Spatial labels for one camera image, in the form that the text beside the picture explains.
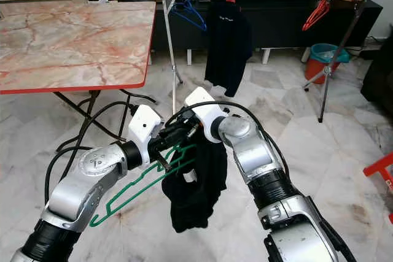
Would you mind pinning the blue plastic hanger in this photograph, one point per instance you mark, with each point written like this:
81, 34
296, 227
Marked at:
187, 5

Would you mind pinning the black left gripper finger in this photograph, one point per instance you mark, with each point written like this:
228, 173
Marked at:
164, 162

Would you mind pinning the black TV console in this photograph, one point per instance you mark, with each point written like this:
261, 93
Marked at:
282, 23

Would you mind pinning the green plastic hanger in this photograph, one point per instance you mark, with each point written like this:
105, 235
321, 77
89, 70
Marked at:
96, 221

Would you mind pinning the red plastic hanger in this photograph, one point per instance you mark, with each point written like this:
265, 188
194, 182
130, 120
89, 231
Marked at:
318, 16
324, 7

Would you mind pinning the red bin teal bag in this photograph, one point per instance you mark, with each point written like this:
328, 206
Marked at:
325, 59

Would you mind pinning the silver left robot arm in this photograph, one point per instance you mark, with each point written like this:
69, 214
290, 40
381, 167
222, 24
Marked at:
80, 194

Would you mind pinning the navy shirt red collar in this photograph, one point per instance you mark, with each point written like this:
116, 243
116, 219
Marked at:
227, 47

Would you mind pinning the plain black garment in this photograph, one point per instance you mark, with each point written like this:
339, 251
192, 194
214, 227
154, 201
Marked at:
193, 194

